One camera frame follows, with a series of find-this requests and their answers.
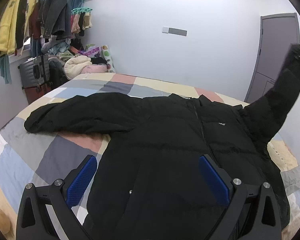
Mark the grey suitcase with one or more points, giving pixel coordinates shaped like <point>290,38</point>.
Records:
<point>35,72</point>

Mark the cream fleece blanket pile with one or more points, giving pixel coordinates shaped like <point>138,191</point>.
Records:
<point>75,65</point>

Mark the black puffer jacket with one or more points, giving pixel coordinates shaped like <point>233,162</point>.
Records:
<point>148,184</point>

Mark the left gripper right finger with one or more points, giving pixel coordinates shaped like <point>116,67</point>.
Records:
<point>251,211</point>

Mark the patchwork bed cover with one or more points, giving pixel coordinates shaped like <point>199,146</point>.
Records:
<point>43,157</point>

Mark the grey wall switch panel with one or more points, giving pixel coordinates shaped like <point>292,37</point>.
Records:
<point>174,31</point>

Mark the dotted pillow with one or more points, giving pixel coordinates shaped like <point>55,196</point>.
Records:
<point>107,56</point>

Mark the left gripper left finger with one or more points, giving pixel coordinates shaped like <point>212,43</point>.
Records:
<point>34,221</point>

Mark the dark denim hanging jacket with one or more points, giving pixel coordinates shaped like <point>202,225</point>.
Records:
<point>54,16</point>

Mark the grey door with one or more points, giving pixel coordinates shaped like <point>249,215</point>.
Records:
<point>277,33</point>

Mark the green clip hanger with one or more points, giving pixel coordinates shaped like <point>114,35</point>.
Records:
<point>78,8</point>

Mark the yellow hanging sweater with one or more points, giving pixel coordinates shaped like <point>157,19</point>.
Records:
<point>8,25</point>

